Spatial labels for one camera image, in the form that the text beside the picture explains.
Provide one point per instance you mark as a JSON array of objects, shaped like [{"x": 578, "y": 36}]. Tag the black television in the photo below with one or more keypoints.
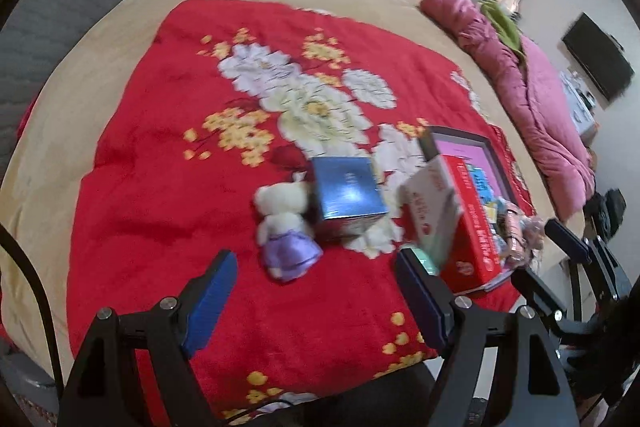
[{"x": 597, "y": 57}]

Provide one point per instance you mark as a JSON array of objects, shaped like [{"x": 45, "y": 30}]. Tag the green cloth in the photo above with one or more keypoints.
[{"x": 502, "y": 24}]

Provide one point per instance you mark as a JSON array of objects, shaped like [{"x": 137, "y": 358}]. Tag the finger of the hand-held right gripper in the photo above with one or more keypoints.
[
  {"x": 540, "y": 297},
  {"x": 567, "y": 239}
]

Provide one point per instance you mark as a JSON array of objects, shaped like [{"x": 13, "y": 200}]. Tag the pink quilt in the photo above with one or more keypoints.
[{"x": 540, "y": 107}]

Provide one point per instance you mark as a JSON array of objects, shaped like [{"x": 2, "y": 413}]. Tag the grey shallow box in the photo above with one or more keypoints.
[{"x": 460, "y": 133}]

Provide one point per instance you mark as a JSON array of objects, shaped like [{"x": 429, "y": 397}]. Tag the clear bag with brown puff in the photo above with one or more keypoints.
[{"x": 532, "y": 237}]

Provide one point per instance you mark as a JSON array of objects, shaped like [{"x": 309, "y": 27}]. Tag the red tissue pack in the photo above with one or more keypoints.
[{"x": 470, "y": 232}]

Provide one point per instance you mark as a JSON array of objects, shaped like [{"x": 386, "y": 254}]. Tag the small floral tissue pack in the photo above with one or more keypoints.
[{"x": 427, "y": 262}]

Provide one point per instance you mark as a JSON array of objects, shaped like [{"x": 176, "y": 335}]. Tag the dark small box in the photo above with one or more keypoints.
[{"x": 350, "y": 192}]

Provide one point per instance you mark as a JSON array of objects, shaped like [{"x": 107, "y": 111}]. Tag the white cabinet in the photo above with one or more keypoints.
[{"x": 577, "y": 107}]

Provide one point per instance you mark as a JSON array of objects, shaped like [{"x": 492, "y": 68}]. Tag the black bag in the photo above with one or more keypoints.
[{"x": 607, "y": 212}]

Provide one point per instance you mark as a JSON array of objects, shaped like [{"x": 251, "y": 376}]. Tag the dark pants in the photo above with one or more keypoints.
[{"x": 350, "y": 402}]

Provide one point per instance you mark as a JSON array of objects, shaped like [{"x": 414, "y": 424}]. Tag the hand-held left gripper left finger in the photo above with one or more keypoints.
[{"x": 210, "y": 302}]

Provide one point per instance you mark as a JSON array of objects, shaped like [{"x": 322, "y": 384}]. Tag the pink book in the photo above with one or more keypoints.
[{"x": 465, "y": 149}]

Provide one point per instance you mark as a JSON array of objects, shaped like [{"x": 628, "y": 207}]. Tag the red floral blanket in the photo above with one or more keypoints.
[{"x": 150, "y": 157}]

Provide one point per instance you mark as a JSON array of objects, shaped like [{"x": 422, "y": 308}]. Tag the white plush toy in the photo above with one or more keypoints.
[{"x": 285, "y": 217}]

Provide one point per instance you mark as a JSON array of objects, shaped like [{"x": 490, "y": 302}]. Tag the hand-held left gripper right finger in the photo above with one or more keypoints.
[{"x": 422, "y": 302}]

